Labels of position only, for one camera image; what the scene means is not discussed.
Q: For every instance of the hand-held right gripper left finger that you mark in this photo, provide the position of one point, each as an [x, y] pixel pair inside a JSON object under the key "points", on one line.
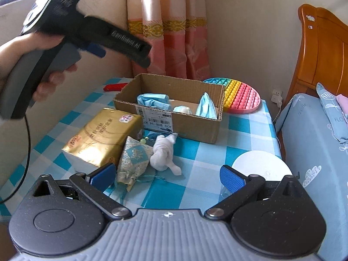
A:
{"points": [[104, 175]]}

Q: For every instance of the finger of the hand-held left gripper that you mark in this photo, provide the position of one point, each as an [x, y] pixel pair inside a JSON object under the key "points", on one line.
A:
{"points": [[119, 36], [96, 51]]}

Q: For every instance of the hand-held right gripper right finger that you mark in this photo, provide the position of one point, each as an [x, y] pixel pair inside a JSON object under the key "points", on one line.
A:
{"points": [[231, 178]]}

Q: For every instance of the floral fabric sachet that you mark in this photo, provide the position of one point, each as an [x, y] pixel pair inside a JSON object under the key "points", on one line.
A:
{"points": [[133, 160]]}

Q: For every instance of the white cloth doll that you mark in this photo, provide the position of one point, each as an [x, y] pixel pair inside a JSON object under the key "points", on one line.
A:
{"points": [[164, 152]]}

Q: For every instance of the brown cardboard box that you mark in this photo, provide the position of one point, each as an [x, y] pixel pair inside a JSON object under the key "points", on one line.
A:
{"points": [[187, 126]]}

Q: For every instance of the person's left hand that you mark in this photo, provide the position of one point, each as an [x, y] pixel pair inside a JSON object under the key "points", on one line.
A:
{"points": [[24, 43]]}

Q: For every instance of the clear jar with white lid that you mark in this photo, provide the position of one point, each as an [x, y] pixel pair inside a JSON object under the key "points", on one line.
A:
{"points": [[258, 165]]}

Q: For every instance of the blue checkered tablecloth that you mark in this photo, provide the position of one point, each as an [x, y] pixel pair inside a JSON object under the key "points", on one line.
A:
{"points": [[206, 160]]}

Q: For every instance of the gold tissue pack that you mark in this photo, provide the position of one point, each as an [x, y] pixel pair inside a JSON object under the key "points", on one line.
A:
{"points": [[103, 138]]}

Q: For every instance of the red folding fan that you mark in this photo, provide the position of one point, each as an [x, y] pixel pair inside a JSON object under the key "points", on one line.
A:
{"points": [[114, 87]]}

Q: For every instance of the pink curtain with gold band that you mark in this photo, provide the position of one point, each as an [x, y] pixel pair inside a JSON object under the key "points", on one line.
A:
{"points": [[174, 19]]}

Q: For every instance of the rainbow pop bubble toy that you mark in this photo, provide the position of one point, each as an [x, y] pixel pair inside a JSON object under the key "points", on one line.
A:
{"points": [[242, 95]]}

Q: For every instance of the bed with blue sheet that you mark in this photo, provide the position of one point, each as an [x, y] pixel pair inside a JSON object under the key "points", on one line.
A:
{"points": [[312, 146]]}

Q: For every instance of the blue leaf print pillow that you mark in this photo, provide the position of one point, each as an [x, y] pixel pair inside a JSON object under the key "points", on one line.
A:
{"points": [[331, 114]]}

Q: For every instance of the pink floral pillow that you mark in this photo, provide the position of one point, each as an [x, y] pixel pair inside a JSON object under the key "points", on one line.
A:
{"points": [[343, 100]]}

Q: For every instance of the wooden bed headboard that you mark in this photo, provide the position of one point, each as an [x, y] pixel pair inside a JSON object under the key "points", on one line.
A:
{"points": [[320, 49]]}

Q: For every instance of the white wall socket with plug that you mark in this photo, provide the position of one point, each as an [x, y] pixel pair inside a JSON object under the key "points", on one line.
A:
{"points": [[277, 96]]}

